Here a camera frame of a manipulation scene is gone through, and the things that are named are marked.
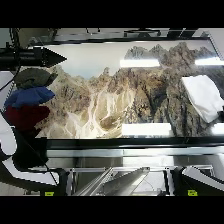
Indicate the white garment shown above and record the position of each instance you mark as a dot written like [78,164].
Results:
[203,96]

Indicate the olive grey garment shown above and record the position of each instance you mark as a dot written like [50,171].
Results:
[33,77]

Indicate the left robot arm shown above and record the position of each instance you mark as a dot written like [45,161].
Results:
[23,58]

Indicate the red garment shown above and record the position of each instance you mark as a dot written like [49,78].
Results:
[25,116]

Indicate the blue garment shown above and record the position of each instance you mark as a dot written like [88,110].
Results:
[28,96]

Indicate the silver frame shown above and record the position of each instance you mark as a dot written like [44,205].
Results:
[126,181]

